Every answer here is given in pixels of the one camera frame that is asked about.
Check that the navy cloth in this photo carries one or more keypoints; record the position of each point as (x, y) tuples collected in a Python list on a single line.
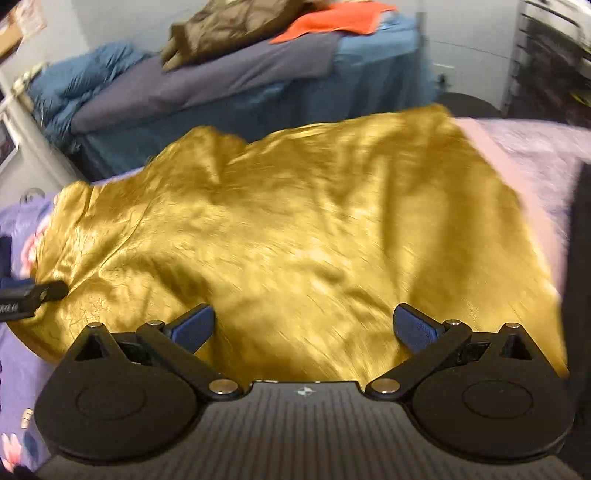
[(5, 258)]

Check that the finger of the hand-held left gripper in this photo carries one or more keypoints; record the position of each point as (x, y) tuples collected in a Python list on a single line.
[(48, 291)]

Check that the black folded garment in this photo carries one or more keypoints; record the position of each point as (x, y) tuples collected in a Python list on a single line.
[(579, 277)]

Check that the purple floral bedsheet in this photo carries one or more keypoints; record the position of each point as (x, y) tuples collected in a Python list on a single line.
[(18, 369)]

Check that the blue duvet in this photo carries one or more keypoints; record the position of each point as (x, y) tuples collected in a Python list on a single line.
[(69, 87)]

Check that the orange cloth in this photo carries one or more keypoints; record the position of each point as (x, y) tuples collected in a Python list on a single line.
[(341, 23)]

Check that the brown wooden board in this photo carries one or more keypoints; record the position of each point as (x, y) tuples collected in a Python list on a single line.
[(18, 23)]

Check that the brown garment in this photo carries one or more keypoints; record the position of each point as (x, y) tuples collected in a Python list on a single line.
[(231, 27)]

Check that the grey bed sheet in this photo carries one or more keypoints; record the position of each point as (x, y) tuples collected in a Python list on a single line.
[(194, 83)]

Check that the black shelf rack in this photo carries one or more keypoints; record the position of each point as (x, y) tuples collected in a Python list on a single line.
[(549, 60)]

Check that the pink blanket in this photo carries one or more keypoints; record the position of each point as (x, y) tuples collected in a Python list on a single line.
[(535, 217)]

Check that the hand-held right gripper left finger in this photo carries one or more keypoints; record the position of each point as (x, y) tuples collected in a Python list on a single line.
[(196, 327)]

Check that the white appliance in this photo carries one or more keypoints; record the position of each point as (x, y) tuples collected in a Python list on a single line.
[(41, 152)]

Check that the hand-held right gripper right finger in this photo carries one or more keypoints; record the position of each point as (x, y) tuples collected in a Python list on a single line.
[(413, 328)]

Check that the black stool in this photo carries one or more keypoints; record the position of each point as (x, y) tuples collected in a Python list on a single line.
[(468, 105)]

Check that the gold satin garment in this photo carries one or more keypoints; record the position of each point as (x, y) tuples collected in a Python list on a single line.
[(300, 230)]

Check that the lavender speckled blanket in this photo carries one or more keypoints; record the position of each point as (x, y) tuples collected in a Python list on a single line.
[(545, 157)]

